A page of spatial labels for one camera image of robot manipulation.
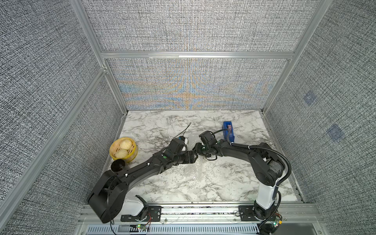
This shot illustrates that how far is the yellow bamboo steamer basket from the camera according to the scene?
907 millimetres

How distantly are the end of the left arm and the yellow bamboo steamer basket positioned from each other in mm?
358

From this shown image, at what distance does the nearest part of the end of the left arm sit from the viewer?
25.8 inches
